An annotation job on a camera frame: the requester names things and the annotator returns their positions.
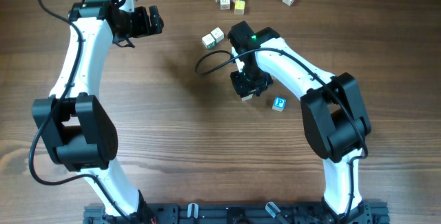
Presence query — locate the red letter A block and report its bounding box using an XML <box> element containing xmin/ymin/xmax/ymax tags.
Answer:
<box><xmin>241</xmin><ymin>94</ymin><xmax>253</xmax><ymax>101</ymax></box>

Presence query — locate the blue letter P block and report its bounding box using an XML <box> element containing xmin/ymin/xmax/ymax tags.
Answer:
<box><xmin>272</xmin><ymin>97</ymin><xmax>287</xmax><ymax>112</ymax></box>

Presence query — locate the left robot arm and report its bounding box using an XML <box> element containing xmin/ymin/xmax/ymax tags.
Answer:
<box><xmin>32</xmin><ymin>0</ymin><xmax>164</xmax><ymax>223</ymax></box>

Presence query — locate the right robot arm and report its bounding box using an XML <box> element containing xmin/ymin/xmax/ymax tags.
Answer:
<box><xmin>227</xmin><ymin>21</ymin><xmax>371</xmax><ymax>223</ymax></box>

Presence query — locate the white block green side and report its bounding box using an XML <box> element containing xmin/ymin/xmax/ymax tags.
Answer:
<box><xmin>201</xmin><ymin>34</ymin><xmax>216</xmax><ymax>50</ymax></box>

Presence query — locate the white plain wooden block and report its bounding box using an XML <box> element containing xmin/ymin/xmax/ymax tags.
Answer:
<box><xmin>210</xmin><ymin>28</ymin><xmax>225</xmax><ymax>43</ymax></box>

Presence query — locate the white block brown drawing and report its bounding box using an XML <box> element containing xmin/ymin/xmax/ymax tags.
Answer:
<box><xmin>220</xmin><ymin>0</ymin><xmax>231</xmax><ymax>10</ymax></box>

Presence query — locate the yellow block middle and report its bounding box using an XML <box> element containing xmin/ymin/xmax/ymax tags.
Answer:
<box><xmin>234</xmin><ymin>0</ymin><xmax>245</xmax><ymax>15</ymax></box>

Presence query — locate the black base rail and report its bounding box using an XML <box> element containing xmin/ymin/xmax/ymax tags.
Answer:
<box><xmin>83</xmin><ymin>201</ymin><xmax>391</xmax><ymax>224</ymax></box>

